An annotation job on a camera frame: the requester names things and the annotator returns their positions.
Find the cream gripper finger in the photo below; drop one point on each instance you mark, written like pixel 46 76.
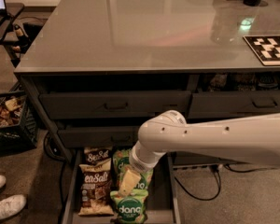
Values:
pixel 130 179

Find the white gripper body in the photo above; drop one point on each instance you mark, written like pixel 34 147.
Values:
pixel 139 163

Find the brown sea salt chip bag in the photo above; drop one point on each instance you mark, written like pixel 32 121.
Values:
pixel 95 189
pixel 93 155

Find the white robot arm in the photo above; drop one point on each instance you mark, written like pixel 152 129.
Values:
pixel 253 140

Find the middle green dang chip bag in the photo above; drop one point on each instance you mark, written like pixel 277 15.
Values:
pixel 145 177

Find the green dang chip bag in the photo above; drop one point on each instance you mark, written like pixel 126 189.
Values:
pixel 120 159
pixel 131 209
pixel 145 177

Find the rear green dang chip bag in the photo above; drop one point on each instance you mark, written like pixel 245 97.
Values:
pixel 120 159

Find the front green dang chip bag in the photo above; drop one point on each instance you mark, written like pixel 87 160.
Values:
pixel 131 209

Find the bottom right drawer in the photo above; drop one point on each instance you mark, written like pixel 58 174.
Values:
pixel 184 158

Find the open bottom left drawer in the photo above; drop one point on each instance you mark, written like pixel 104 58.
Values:
pixel 161 203

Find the top left drawer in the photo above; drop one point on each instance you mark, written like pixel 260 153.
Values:
pixel 113 104

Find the middle left drawer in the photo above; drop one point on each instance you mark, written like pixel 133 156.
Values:
pixel 99 136

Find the top right drawer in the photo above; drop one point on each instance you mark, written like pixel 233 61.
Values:
pixel 233 104

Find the black crate of snacks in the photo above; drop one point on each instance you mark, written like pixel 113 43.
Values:
pixel 18 128

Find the black white marker board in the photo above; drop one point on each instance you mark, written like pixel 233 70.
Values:
pixel 265 47

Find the dark cabinet frame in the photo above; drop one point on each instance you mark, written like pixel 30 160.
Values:
pixel 37 82

